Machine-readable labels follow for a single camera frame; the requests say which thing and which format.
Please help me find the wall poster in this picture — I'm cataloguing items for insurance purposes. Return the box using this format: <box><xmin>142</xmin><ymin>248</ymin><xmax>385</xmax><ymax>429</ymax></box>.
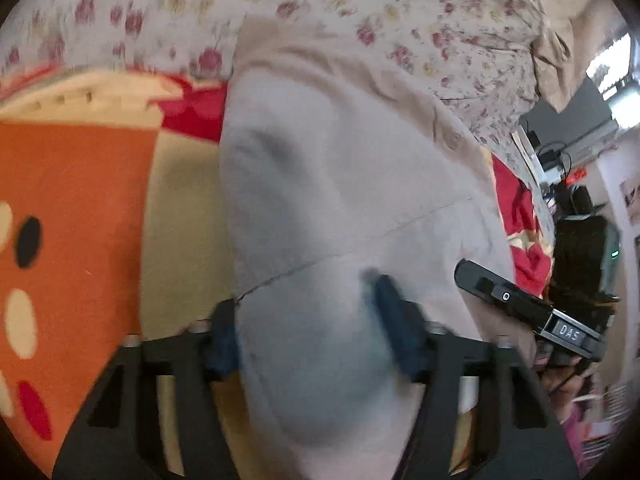
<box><xmin>619</xmin><ymin>172</ymin><xmax>640</xmax><ymax>227</ymax></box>

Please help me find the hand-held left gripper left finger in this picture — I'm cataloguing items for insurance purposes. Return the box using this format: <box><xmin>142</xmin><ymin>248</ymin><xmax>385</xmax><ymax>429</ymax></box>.
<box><xmin>52</xmin><ymin>300</ymin><xmax>242</xmax><ymax>480</ymax></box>

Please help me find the black device with cables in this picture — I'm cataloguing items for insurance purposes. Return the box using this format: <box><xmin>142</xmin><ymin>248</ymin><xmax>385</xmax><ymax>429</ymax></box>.
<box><xmin>537</xmin><ymin>142</ymin><xmax>598</xmax><ymax>218</ymax></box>

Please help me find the orange red printed blanket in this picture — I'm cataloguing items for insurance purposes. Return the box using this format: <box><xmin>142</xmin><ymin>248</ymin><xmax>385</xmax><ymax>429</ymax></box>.
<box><xmin>0</xmin><ymin>67</ymin><xmax>557</xmax><ymax>480</ymax></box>

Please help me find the window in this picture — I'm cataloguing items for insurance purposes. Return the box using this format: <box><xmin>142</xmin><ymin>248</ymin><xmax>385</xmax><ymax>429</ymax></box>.
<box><xmin>586</xmin><ymin>30</ymin><xmax>638</xmax><ymax>102</ymax></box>

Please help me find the floral bed sheet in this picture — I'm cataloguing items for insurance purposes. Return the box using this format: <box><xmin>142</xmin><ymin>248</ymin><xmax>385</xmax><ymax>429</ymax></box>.
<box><xmin>0</xmin><ymin>0</ymin><xmax>551</xmax><ymax>173</ymax></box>

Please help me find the person's pink clothing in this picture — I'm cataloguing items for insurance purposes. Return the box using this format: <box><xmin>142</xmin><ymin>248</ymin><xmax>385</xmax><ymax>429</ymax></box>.
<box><xmin>542</xmin><ymin>375</ymin><xmax>608</xmax><ymax>466</ymax></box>

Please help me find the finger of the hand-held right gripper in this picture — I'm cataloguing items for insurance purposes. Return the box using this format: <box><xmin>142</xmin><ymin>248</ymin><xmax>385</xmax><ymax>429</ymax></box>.
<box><xmin>454</xmin><ymin>259</ymin><xmax>555</xmax><ymax>335</ymax></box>

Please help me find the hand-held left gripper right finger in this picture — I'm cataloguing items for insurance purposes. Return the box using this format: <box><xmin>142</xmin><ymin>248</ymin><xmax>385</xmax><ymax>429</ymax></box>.
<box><xmin>370</xmin><ymin>272</ymin><xmax>581</xmax><ymax>480</ymax></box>

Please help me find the beige curtain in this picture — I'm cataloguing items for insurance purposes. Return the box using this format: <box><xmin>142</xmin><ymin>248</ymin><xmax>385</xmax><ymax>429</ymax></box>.
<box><xmin>527</xmin><ymin>0</ymin><xmax>618</xmax><ymax>113</ymax></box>

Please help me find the beige grey garment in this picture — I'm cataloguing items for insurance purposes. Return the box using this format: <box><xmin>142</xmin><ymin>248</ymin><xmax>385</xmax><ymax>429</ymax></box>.
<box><xmin>217</xmin><ymin>15</ymin><xmax>538</xmax><ymax>480</ymax></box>

